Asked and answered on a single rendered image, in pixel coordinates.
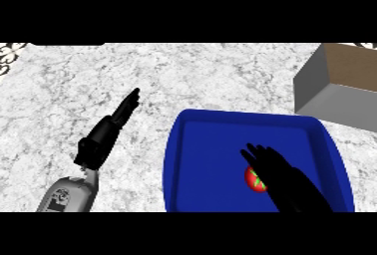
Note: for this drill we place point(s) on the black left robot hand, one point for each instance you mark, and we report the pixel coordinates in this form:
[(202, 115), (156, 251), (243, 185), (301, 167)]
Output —
[(101, 141)]

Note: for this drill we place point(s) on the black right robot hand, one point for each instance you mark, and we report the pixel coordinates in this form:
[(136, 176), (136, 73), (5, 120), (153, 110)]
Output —
[(290, 186)]

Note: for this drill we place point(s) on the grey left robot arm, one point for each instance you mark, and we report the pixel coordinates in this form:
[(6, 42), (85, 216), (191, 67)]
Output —
[(68, 196)]

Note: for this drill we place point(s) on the red tomato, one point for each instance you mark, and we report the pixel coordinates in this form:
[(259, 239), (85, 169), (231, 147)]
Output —
[(253, 182)]

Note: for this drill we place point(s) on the blue tray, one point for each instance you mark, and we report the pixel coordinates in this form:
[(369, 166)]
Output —
[(216, 159)]

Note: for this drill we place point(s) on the grey cardboard box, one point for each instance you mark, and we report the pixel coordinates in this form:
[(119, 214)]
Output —
[(339, 83)]

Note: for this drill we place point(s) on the black and white patterned object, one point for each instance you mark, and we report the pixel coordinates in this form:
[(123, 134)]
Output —
[(9, 56)]

